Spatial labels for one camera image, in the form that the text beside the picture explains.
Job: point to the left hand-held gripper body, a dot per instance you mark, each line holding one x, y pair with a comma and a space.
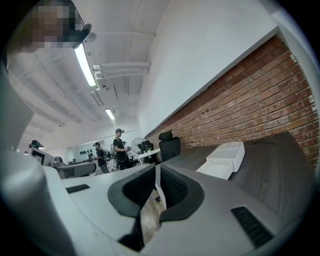
41, 156

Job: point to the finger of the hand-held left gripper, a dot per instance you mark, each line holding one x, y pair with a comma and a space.
82, 168

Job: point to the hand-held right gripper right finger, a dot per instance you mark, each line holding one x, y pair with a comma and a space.
212, 220

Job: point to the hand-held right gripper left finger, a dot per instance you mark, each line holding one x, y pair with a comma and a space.
105, 200

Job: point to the white case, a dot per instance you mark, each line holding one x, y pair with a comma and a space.
225, 157

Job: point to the person's black and grey top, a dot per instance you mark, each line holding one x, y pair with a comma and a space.
15, 105

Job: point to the standing fan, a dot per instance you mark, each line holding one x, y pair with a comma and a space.
138, 143

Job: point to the ceiling tube light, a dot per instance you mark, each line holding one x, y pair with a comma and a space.
110, 113
85, 65

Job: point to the black office chair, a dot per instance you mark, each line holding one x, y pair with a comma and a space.
170, 147

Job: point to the white ceiling pipes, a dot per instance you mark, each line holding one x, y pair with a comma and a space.
120, 67

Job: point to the person's face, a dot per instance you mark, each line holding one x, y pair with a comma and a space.
50, 27

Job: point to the black items on white wall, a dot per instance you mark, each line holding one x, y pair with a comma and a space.
86, 152

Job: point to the black head-worn camera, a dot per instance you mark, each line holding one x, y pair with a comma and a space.
81, 36

